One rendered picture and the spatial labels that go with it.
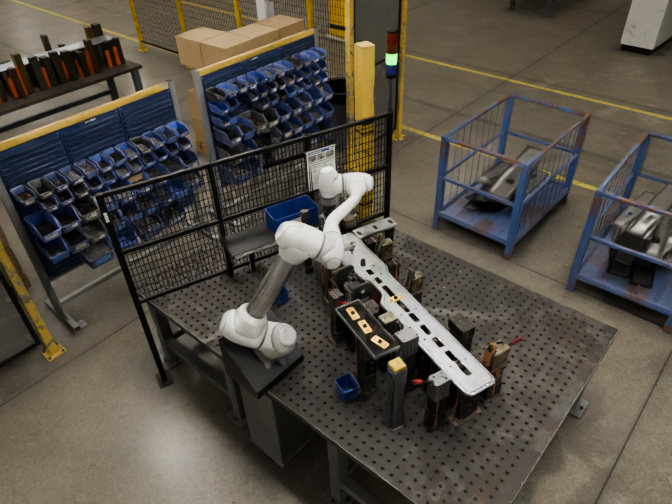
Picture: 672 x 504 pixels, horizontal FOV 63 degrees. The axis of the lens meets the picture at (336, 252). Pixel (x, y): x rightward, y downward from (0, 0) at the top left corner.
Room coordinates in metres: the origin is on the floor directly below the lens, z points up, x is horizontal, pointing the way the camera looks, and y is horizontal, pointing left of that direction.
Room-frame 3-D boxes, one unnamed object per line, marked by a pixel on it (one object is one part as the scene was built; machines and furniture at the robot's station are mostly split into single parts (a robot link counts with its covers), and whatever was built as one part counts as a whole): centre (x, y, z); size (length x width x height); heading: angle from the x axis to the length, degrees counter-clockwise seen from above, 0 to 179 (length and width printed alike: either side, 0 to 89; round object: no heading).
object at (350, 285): (2.17, -0.09, 0.94); 0.18 x 0.13 x 0.49; 28
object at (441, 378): (1.58, -0.45, 0.88); 0.11 x 0.10 x 0.36; 118
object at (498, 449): (2.42, -0.14, 0.68); 2.56 x 1.61 x 0.04; 48
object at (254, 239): (2.88, 0.28, 1.02); 0.90 x 0.22 x 0.03; 118
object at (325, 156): (3.12, 0.07, 1.30); 0.23 x 0.02 x 0.31; 118
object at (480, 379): (2.16, -0.33, 1.00); 1.38 x 0.22 x 0.02; 28
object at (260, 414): (2.00, 0.39, 0.33); 0.31 x 0.31 x 0.66; 48
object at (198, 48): (6.15, 0.93, 0.68); 1.20 x 0.80 x 1.35; 140
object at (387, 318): (1.96, -0.26, 0.89); 0.13 x 0.11 x 0.38; 118
